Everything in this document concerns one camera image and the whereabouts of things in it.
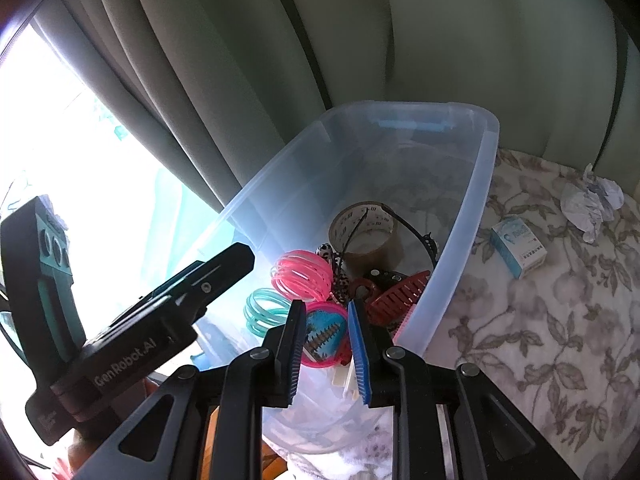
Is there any grey floral blanket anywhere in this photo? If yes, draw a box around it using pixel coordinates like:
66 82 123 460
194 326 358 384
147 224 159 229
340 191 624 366
290 147 640 480

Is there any pink round pocket mirror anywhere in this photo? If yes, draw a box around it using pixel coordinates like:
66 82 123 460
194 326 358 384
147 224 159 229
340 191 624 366
299 301 351 368

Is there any crumpled white tissue paper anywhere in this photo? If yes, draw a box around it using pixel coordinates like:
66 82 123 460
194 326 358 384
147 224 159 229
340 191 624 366
560 162 625 243

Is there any clear plastic storage bin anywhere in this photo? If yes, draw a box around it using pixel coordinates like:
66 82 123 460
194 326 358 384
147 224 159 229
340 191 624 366
187 101 501 453

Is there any brown packing tape roll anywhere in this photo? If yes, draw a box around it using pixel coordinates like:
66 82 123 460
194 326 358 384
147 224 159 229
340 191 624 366
328 201 403 271

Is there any black headband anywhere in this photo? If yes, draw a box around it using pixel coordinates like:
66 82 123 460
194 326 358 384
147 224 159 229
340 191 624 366
345 202 441 271

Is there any small blue white box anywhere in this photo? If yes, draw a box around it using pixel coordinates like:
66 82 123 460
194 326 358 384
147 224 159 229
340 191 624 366
490 214 547 280

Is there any black white spotted scrunchie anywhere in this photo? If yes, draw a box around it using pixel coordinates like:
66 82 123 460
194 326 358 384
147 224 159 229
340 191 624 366
315 244 351 306

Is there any green curtain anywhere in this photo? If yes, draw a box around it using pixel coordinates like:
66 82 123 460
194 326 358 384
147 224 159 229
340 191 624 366
30 0 640 211

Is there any teal plastic spring toy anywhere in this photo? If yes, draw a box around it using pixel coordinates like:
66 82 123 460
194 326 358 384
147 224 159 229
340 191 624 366
244 287 293 339

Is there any cream square hair clip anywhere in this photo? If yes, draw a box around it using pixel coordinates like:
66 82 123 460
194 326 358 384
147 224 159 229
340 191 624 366
327 355 363 401

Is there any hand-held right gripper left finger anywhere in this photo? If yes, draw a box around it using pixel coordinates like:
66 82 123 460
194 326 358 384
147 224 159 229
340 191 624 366
82 300 307 480

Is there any black hair clip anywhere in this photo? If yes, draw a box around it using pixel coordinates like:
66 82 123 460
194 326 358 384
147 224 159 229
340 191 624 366
362 268 408 286

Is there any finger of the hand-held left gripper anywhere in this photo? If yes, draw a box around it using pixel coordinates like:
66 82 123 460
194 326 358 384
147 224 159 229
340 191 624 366
107 242 256 328

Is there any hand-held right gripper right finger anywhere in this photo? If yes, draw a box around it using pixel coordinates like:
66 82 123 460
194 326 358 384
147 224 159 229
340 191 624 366
348 299 583 480

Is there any pink plastic spring toy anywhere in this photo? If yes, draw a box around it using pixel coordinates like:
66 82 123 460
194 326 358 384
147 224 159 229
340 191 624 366
270 250 333 303

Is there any brown hair claw clip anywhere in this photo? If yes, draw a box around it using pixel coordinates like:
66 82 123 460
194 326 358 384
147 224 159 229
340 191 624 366
347 270 432 331

